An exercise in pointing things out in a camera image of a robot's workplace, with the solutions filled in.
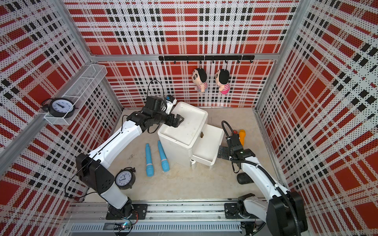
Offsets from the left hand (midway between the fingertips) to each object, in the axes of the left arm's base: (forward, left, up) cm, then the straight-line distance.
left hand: (179, 116), depth 81 cm
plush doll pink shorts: (+31, -27, +4) cm, 41 cm away
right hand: (-14, -28, -17) cm, 36 cm away
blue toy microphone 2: (-18, +10, -24) cm, 31 cm away
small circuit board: (-48, +25, -25) cm, 60 cm away
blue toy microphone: (-19, +19, -24) cm, 36 cm away
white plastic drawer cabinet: (-16, 0, -1) cm, 16 cm away
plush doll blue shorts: (+26, -11, +8) cm, 29 cm away
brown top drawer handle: (-7, -13, -7) cm, 16 cm away
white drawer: (-9, -15, -19) cm, 26 cm away
